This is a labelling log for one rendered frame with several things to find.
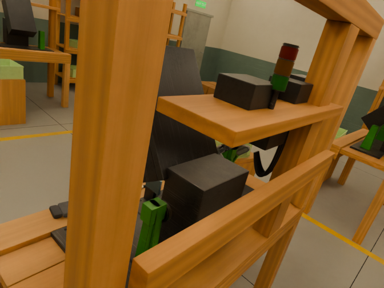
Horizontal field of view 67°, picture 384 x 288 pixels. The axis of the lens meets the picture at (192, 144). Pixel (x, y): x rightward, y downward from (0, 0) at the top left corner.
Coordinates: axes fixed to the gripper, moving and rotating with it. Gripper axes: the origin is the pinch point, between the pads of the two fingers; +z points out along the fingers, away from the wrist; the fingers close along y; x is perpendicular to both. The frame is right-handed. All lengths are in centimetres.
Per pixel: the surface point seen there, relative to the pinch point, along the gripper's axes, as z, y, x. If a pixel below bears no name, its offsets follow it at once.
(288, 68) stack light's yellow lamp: 13, 59, -13
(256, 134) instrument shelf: 38, 57, -2
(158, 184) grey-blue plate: 26.7, -18.3, -1.5
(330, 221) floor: -192, -106, 144
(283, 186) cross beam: 12.0, 33.8, 20.5
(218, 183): 28.1, 22.6, 7.7
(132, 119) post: 70, 65, -15
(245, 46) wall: -704, -416, -209
